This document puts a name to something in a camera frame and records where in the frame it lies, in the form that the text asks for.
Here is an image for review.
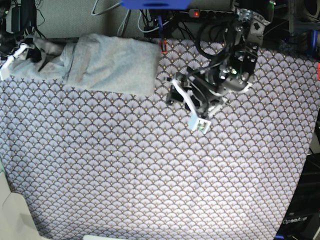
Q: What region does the black power strip red switch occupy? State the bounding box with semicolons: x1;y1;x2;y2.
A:
186;9;235;19

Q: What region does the fan-patterned table cloth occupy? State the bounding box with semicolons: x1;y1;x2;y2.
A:
0;40;320;240

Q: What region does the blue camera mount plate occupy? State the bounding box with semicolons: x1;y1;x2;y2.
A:
120;0;191;10

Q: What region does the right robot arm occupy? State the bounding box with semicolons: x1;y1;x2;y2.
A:
0;0;42;81

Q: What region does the light grey T-shirt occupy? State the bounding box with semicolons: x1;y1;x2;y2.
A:
6;34;160;96

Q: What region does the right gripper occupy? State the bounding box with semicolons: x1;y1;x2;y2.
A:
0;37;42;81

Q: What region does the red table clamp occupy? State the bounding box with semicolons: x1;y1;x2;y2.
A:
159;39;168;54

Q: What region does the black OpenArm box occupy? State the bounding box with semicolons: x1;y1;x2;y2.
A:
274;153;320;240

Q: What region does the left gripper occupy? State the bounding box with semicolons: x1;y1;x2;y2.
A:
165;64;253;134

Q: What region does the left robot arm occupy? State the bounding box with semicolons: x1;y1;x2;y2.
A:
166;8;270;134

